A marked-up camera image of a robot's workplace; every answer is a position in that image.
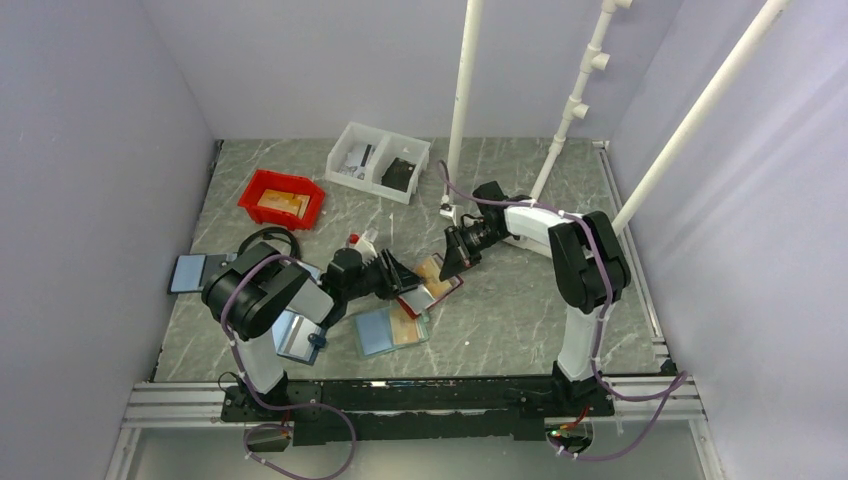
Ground black coiled cable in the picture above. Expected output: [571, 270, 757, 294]
[235, 226, 301, 263]

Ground red card holder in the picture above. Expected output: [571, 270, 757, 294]
[398, 253, 464, 318]

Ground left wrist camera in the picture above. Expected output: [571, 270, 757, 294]
[346, 228, 379, 263]

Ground white divided plastic bin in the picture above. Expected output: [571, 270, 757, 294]
[324, 122, 431, 204]

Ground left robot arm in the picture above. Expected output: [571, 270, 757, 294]
[201, 242, 423, 420]

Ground black cards in bin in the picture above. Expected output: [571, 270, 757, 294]
[380, 157, 416, 192]

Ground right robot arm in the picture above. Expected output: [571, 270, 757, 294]
[440, 181, 631, 415]

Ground gold cards in red bin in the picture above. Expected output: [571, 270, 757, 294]
[257, 189, 311, 218]

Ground gold vip card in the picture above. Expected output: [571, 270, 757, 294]
[415, 255, 460, 300]

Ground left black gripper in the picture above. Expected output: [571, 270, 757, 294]
[344, 248, 426, 302]

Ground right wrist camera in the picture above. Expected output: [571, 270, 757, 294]
[439, 203, 464, 227]

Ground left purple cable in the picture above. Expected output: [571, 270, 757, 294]
[218, 253, 358, 480]

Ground red plastic bin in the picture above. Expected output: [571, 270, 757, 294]
[238, 169, 325, 230]

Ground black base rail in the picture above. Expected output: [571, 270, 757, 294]
[221, 374, 615, 446]

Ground purple cable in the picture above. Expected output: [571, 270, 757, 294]
[218, 253, 358, 480]
[437, 160, 690, 464]

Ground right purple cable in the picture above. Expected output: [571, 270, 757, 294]
[437, 160, 690, 464]

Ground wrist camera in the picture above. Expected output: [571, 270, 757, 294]
[439, 203, 464, 227]
[346, 228, 379, 263]

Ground aluminium frame rail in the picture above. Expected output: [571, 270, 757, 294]
[105, 376, 728, 479]

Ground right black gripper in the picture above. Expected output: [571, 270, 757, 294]
[439, 222, 506, 282]

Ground white pvc pipe frame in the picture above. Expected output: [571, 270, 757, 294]
[445, 0, 790, 235]

